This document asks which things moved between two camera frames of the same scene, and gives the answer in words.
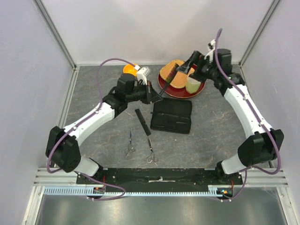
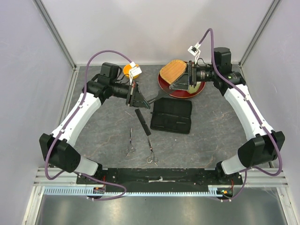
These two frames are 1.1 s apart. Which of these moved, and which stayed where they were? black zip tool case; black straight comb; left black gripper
Moved: left black gripper
Stayed: black zip tool case; black straight comb
